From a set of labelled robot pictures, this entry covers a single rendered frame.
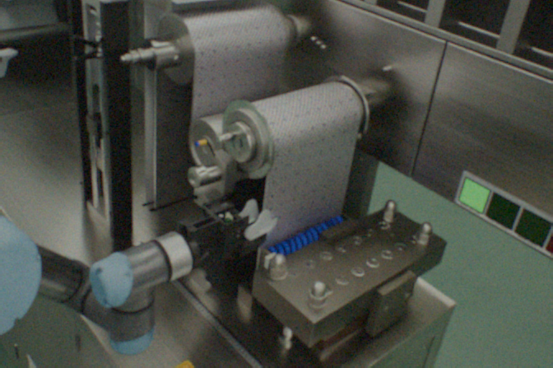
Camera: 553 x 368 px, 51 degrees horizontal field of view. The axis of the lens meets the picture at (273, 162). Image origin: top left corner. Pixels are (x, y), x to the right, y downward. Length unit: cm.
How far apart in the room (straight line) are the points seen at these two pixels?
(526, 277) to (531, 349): 49
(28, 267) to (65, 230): 73
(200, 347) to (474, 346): 166
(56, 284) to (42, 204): 54
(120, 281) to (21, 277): 26
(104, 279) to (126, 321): 10
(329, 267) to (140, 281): 38
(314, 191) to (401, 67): 30
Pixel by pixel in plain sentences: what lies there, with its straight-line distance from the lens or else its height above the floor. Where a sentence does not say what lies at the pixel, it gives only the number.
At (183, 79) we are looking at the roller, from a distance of 121.
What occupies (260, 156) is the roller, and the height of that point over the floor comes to 124.
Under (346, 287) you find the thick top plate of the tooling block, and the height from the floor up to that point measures 103.
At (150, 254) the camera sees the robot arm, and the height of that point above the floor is 115.
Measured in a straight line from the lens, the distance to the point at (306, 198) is 117.
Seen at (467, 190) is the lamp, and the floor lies 119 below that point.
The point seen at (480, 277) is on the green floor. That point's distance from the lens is 299.
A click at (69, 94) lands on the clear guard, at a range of 200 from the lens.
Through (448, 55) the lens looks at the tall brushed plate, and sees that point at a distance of 114.
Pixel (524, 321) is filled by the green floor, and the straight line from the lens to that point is 285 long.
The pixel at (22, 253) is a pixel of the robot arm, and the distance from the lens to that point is 68.
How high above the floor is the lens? 175
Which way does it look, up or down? 30 degrees down
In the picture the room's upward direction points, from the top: 7 degrees clockwise
